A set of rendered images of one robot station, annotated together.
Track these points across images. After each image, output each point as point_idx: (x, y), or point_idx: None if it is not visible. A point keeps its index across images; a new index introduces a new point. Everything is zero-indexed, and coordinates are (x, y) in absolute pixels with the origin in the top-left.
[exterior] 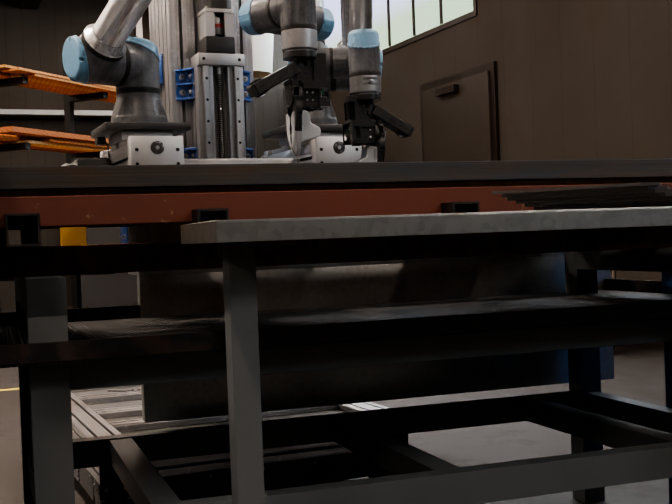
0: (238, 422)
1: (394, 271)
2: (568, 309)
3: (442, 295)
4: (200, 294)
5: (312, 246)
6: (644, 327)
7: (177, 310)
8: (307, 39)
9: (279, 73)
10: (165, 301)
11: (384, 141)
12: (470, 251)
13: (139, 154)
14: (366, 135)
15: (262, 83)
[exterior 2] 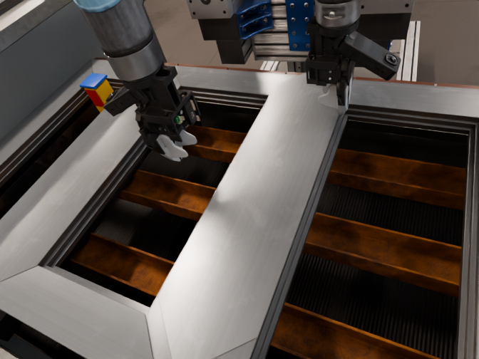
0: None
1: (390, 139)
2: None
3: (438, 163)
4: (234, 123)
5: (137, 290)
6: None
7: (222, 128)
8: (123, 72)
9: (120, 100)
10: (214, 122)
11: (343, 90)
12: (279, 353)
13: (193, 5)
14: (325, 76)
15: (110, 107)
